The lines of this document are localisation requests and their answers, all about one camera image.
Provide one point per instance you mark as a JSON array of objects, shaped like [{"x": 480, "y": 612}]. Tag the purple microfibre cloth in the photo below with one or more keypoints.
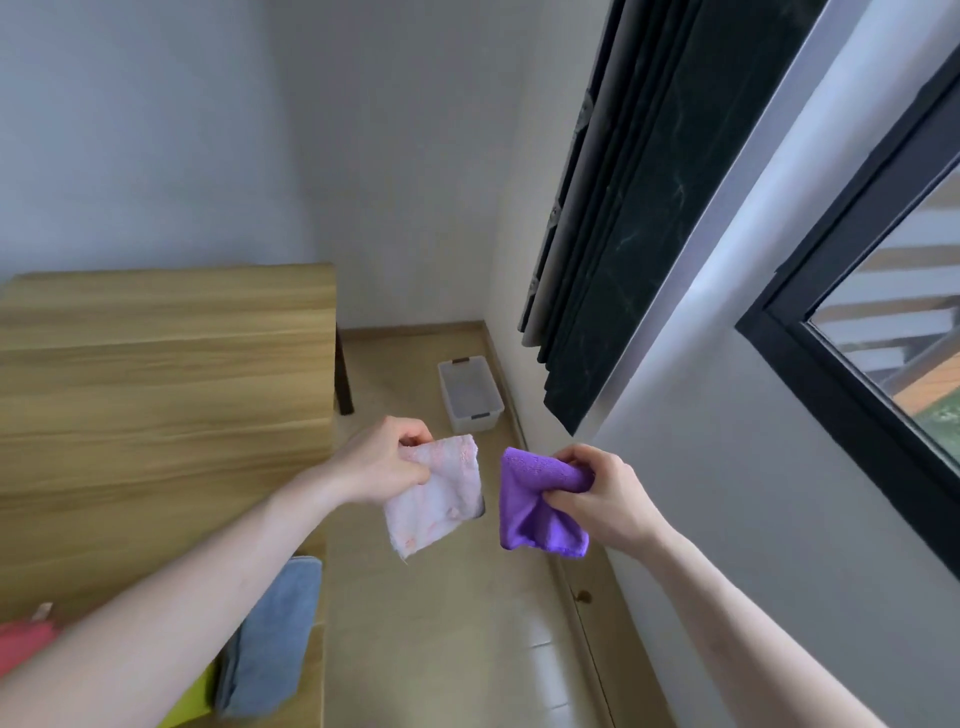
[{"x": 534, "y": 506}]

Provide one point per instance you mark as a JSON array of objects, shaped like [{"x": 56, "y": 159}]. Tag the wooden table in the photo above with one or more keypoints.
[{"x": 165, "y": 435}]

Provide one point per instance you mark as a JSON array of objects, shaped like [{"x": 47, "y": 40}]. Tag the person's left thumb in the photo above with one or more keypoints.
[{"x": 417, "y": 469}]

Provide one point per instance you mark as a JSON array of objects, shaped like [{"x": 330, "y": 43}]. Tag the person's right thumb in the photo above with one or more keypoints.
[{"x": 566, "y": 498}]

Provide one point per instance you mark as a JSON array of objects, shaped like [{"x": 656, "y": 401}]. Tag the person's left hand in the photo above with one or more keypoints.
[{"x": 373, "y": 465}]

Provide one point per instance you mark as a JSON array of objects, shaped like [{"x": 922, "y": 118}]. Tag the person's right forearm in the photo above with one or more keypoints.
[{"x": 735, "y": 637}]

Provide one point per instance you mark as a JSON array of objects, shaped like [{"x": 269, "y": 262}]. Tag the yellow-green cloth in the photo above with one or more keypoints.
[{"x": 191, "y": 701}]

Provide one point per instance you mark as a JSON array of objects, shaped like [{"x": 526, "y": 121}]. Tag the black framed window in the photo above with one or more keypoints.
[{"x": 870, "y": 322}]

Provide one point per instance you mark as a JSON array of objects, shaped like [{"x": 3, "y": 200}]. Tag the person's right hand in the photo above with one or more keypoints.
[{"x": 611, "y": 502}]

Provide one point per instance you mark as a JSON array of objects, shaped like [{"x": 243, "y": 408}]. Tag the blue folded towel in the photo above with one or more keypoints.
[{"x": 270, "y": 641}]

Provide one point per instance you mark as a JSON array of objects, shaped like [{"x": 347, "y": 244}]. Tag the clear plastic storage box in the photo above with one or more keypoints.
[{"x": 469, "y": 394}]

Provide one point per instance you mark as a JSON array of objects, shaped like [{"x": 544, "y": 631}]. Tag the red cloth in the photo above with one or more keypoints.
[{"x": 24, "y": 645}]

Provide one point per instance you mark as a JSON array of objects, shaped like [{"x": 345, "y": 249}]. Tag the person's left forearm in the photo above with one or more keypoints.
[{"x": 157, "y": 607}]

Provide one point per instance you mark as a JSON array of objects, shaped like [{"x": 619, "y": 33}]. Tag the pale pink cloth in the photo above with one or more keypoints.
[{"x": 439, "y": 495}]

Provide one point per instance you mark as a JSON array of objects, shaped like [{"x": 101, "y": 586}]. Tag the dark green curtain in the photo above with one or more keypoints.
[{"x": 637, "y": 202}]

